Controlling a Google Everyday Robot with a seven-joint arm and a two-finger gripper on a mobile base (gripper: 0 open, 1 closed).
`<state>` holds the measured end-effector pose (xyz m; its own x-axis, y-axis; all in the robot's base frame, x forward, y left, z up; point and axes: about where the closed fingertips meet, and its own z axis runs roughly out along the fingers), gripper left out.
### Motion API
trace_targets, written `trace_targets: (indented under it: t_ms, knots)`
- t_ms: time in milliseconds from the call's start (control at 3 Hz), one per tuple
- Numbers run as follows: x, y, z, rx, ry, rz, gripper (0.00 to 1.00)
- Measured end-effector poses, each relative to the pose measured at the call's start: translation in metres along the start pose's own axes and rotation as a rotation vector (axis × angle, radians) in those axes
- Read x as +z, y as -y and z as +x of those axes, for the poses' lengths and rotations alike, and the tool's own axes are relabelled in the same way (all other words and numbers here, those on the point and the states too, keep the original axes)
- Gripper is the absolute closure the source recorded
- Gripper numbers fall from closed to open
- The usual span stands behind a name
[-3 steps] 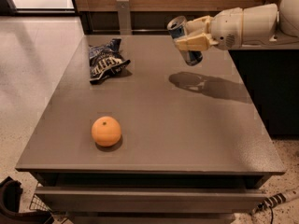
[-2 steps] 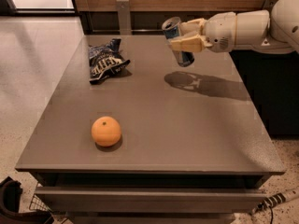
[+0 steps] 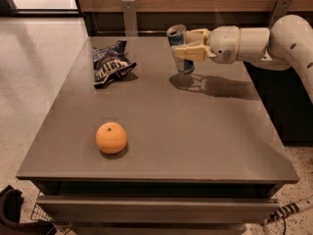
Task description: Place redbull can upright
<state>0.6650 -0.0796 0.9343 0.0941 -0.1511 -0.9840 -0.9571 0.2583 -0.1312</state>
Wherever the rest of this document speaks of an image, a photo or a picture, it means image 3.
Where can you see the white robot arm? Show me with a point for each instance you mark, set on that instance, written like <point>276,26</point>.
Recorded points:
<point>288,43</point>

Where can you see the dark brown object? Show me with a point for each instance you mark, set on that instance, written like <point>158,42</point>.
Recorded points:
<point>11,201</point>

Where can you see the grey table drawer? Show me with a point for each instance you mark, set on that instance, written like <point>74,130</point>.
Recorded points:
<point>155,210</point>

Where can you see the metal bracket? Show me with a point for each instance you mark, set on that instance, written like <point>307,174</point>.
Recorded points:
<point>129,17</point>
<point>280,9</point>

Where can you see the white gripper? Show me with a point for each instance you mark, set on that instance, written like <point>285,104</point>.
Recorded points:
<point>224,44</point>

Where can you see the red bull can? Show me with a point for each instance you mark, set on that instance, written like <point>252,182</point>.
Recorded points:
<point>175,36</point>

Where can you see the orange fruit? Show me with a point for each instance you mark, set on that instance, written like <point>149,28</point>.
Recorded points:
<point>111,138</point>

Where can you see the right metal bracket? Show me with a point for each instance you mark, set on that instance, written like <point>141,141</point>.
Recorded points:
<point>280,9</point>

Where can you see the left metal bracket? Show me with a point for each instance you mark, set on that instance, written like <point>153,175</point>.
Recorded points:
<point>129,17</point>

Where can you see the blue chip bag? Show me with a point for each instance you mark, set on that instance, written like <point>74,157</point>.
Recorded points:
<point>110,64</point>

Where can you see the wire basket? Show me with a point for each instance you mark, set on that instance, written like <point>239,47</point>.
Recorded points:
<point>38,214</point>

